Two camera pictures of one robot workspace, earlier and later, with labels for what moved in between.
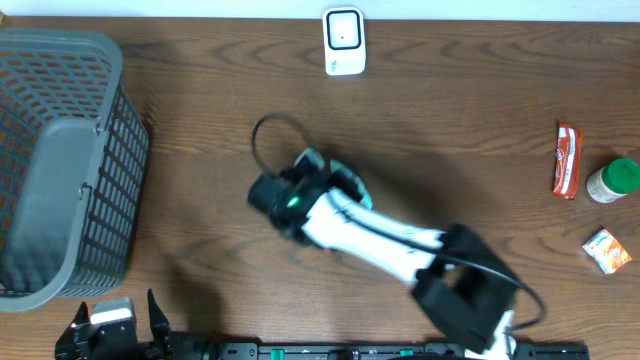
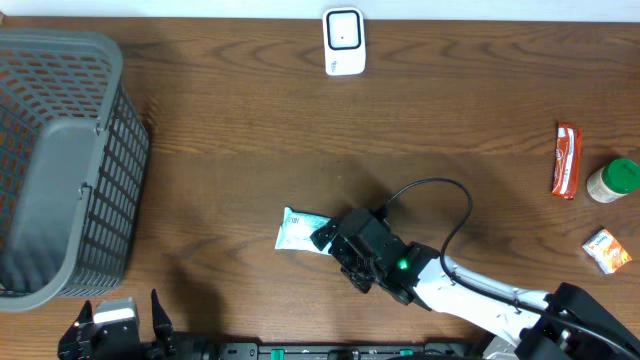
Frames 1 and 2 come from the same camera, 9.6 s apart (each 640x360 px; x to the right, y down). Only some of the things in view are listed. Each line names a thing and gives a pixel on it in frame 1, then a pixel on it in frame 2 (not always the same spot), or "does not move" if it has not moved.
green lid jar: (614, 181) does not move
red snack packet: (567, 161) does not move
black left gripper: (163, 342) does not move
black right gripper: (337, 182) -> (364, 284)
